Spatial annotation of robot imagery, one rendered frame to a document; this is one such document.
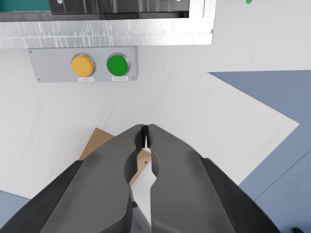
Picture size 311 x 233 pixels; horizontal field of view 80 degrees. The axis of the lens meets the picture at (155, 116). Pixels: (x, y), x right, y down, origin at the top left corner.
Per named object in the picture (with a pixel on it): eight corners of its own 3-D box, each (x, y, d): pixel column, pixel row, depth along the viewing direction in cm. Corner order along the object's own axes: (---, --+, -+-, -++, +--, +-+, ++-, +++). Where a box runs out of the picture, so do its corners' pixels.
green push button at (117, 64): (129, 73, 39) (128, 76, 37) (110, 73, 39) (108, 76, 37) (127, 53, 37) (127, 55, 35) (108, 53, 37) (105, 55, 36)
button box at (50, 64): (139, 73, 44) (137, 81, 39) (50, 75, 44) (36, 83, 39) (137, 42, 41) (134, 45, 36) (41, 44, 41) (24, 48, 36)
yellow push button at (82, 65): (96, 74, 39) (93, 76, 37) (77, 74, 39) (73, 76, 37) (93, 54, 37) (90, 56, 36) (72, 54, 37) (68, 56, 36)
